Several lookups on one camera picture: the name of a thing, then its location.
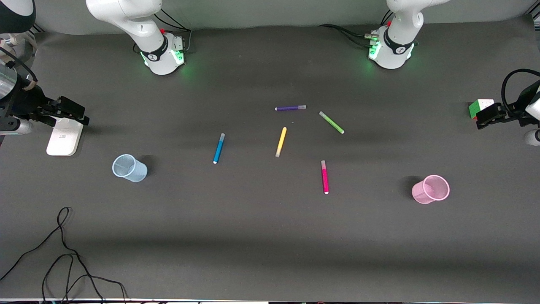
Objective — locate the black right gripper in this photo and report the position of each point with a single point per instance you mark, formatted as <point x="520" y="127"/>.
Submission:
<point x="30" y="104"/>

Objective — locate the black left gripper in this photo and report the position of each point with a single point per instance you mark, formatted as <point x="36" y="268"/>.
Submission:
<point x="509" y="115"/>

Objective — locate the blue marker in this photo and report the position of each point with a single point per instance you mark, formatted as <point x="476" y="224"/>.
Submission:
<point x="219" y="148"/>

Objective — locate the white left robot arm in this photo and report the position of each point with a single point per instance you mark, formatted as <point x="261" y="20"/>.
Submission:
<point x="396" y="40"/>

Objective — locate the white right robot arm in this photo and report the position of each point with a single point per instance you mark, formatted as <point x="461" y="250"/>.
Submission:
<point x="139" y="25"/>

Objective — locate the colourful puzzle cube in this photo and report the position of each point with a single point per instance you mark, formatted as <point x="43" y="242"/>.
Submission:
<point x="476" y="109"/>

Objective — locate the light blue plastic cup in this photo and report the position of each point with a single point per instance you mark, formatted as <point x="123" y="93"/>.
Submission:
<point x="138" y="172"/>

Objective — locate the pink plastic cup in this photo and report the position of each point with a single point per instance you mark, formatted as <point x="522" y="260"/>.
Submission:
<point x="422" y="193"/>

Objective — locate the green marker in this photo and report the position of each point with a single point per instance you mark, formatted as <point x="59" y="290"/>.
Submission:
<point x="332" y="123"/>

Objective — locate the pink marker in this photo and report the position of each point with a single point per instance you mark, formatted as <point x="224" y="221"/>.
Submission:
<point x="325" y="179"/>

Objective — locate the purple marker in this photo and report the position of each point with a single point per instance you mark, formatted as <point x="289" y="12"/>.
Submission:
<point x="291" y="108"/>

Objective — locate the yellow marker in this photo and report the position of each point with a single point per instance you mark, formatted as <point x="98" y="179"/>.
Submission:
<point x="281" y="141"/>

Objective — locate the dark grey table cloth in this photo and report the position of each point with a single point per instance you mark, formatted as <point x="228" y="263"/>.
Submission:
<point x="270" y="236"/>

